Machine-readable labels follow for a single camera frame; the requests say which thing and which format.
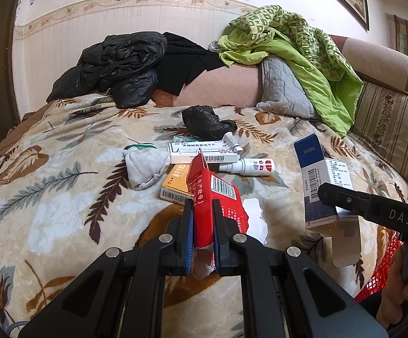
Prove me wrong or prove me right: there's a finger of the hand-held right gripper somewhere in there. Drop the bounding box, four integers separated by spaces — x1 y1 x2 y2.
317 182 371 219

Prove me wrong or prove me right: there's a person's right hand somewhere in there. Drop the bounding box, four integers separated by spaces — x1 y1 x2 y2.
376 249 408 330

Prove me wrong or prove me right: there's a green patterned blanket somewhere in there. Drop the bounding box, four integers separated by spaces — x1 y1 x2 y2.
218 5 365 138

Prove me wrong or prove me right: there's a yellow box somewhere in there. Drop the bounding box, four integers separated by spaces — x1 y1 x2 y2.
160 164 194 205

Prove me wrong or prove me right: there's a red mesh basket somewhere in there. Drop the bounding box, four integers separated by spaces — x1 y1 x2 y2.
357 236 405 301

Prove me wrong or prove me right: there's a leaf print blanket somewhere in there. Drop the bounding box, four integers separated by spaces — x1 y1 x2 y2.
0 93 408 338

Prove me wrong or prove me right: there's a blue and white box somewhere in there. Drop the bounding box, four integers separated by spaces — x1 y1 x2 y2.
293 133 363 268

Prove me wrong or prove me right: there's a white spray bottle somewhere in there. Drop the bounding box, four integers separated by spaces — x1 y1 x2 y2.
219 158 275 176

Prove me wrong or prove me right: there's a long white box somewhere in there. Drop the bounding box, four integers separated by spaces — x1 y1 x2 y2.
168 141 242 164

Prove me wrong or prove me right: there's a small white box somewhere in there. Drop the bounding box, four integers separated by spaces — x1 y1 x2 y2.
221 132 243 154

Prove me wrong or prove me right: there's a black plastic bag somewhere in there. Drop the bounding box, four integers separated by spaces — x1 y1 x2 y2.
182 105 238 141

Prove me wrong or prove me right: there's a grey braided cord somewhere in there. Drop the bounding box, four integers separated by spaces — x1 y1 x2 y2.
6 320 28 338

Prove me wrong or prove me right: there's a torn red box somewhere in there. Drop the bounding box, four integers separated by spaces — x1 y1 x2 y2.
186 150 268 279

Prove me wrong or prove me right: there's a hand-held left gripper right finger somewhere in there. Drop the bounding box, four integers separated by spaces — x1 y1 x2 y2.
212 199 389 338

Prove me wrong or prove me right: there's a striped sofa cushion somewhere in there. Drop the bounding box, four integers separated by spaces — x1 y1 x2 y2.
348 81 408 187

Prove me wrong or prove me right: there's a grey quilted pillow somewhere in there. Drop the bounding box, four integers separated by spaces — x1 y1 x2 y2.
256 56 321 119

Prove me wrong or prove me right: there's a black cloth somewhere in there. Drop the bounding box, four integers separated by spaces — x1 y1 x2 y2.
156 32 226 96

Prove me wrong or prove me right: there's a black puffer jacket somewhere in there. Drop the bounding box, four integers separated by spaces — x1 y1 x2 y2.
46 31 169 109

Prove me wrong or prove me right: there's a wooden wall frame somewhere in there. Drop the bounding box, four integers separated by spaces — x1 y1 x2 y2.
385 13 408 57

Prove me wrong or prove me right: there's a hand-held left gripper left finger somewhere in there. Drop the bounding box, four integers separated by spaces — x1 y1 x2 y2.
19 199 195 338

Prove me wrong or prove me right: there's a pink and brown sofa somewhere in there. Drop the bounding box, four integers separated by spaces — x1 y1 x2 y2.
151 35 408 219

